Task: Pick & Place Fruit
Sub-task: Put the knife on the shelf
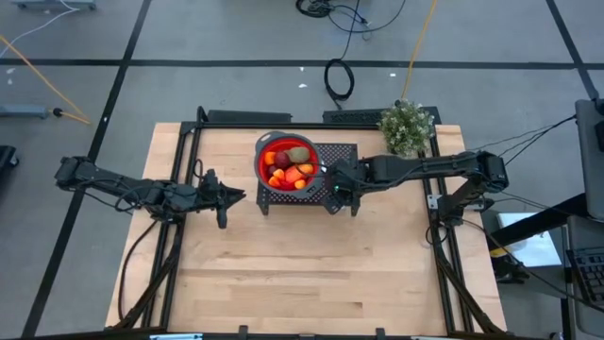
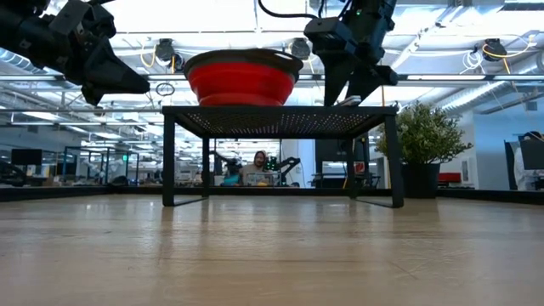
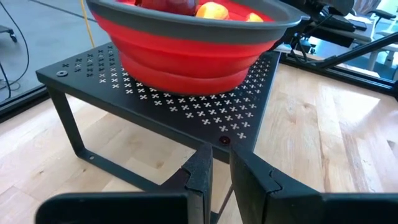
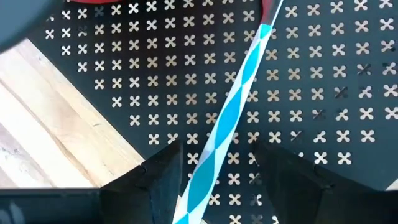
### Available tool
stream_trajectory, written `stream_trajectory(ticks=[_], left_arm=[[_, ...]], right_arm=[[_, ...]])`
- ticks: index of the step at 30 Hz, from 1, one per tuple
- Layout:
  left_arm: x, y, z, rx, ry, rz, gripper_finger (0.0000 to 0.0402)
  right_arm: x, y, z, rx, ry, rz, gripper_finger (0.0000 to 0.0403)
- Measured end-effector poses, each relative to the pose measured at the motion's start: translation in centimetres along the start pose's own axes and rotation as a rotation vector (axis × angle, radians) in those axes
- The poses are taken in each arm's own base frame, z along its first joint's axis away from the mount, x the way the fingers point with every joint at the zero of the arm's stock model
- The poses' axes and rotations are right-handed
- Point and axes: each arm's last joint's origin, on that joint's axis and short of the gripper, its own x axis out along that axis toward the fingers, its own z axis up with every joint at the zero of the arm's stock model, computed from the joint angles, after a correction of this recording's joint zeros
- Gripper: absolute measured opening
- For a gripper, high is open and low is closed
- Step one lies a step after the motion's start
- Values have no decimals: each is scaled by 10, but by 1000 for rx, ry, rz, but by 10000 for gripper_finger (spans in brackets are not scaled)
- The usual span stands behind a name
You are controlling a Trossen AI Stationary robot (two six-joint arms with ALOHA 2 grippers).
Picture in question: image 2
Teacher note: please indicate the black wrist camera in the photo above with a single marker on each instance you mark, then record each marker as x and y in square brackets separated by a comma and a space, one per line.
[329, 34]
[81, 17]

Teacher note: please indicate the red background box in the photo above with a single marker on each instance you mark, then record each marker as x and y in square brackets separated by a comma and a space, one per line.
[449, 177]

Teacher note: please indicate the black background monitor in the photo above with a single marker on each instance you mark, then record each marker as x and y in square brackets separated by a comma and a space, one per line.
[26, 157]

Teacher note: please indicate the black perforated metal shelf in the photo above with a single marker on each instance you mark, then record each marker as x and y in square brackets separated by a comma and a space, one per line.
[280, 121]

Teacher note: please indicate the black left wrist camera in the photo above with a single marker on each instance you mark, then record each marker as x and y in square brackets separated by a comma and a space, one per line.
[81, 17]

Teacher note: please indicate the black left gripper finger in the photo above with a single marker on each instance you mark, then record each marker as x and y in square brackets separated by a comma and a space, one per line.
[115, 92]
[112, 68]

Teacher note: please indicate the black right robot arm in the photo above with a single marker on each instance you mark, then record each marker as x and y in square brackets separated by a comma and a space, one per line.
[374, 10]

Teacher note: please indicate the red collapsible bowl grey rim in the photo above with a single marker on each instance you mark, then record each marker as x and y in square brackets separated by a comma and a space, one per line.
[242, 81]

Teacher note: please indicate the dark background screen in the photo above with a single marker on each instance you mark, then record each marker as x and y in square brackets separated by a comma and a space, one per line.
[531, 155]

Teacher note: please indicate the potted green artificial plant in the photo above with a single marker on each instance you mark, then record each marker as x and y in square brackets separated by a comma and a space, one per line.
[421, 136]

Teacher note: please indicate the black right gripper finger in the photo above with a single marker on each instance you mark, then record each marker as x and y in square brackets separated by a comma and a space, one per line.
[336, 76]
[370, 83]

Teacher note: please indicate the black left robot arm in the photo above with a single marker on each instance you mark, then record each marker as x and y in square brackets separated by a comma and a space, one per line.
[25, 38]

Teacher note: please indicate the blue background bowl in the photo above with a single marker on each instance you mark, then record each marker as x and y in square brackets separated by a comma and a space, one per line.
[231, 180]

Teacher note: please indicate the black aluminium rig frame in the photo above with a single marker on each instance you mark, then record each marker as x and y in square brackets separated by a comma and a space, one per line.
[85, 192]

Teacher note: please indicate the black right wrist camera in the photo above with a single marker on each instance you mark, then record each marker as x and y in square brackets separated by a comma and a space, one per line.
[329, 34]

